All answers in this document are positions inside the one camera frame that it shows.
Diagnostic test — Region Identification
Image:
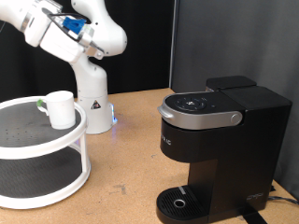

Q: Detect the black backdrop curtain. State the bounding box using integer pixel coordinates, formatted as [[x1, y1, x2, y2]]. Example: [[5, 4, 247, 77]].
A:
[[0, 0, 176, 102]]

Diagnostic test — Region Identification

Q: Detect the black slotted drip tray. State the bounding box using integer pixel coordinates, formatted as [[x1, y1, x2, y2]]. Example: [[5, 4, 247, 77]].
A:
[[156, 185, 213, 224]]

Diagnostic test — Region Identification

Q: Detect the black brew head lid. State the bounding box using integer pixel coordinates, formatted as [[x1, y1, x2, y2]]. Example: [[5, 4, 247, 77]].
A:
[[163, 91, 248, 116]]

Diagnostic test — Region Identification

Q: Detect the braided power cable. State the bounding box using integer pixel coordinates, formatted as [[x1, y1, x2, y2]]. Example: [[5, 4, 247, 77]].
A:
[[266, 186, 299, 206]]

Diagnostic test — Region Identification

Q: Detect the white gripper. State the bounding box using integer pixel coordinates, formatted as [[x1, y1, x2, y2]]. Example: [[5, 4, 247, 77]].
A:
[[39, 21, 106, 63]]

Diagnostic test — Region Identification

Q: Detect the silver lid handle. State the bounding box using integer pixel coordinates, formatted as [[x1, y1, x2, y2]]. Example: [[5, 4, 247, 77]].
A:
[[157, 104, 244, 131]]

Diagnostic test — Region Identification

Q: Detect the white two-tier turntable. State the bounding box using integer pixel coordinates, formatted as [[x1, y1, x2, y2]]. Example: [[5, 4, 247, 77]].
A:
[[0, 94, 93, 210]]

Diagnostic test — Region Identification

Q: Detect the black tape strap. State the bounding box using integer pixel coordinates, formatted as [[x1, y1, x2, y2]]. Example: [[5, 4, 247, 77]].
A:
[[238, 206, 269, 224]]

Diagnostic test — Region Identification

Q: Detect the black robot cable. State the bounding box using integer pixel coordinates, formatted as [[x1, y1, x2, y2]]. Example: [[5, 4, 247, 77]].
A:
[[41, 7, 92, 41]]

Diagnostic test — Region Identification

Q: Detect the grey partition panel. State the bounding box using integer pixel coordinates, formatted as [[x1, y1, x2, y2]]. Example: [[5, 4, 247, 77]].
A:
[[169, 0, 299, 200]]

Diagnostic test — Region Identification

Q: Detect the black Keurig coffee machine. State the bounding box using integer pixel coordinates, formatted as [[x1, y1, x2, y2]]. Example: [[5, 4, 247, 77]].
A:
[[155, 75, 293, 224]]

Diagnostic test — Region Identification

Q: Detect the white mug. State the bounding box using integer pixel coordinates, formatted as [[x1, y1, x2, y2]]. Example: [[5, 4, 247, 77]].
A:
[[36, 90, 77, 131]]

